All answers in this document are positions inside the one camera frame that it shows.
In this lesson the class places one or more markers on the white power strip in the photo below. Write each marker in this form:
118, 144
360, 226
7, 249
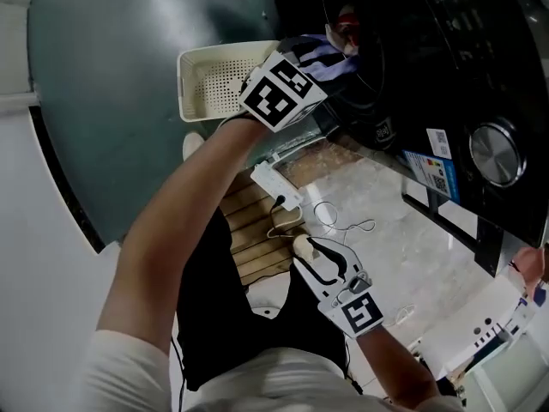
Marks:
276, 187

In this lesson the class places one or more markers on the striped garment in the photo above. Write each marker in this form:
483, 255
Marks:
334, 69

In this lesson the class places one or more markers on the person's black trousers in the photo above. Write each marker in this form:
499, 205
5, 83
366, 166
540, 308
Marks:
223, 316

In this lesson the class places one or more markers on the cream plastic basket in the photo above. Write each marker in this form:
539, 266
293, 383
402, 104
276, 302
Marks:
206, 88

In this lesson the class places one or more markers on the person's left white shoe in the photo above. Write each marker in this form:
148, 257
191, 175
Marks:
193, 144

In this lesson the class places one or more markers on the dark front-load washing machine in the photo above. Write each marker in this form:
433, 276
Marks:
429, 80

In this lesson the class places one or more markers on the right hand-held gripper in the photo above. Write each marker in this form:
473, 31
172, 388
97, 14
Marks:
356, 307

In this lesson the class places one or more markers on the person's white shoe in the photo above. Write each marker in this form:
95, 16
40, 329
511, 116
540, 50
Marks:
193, 144
305, 248

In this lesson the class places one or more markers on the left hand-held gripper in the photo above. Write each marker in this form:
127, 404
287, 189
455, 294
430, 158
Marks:
281, 95

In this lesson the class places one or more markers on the person's left forearm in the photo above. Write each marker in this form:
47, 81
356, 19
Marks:
171, 230

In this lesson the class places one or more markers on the person's white t-shirt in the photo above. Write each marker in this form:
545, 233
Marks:
279, 384

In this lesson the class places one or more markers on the person's right white shoe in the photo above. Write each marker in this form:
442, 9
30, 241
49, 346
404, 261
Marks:
305, 248

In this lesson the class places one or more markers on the wooden slat platform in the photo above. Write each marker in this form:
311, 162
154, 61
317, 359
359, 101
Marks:
257, 247

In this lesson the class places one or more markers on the person's right forearm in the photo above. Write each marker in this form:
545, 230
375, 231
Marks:
399, 367

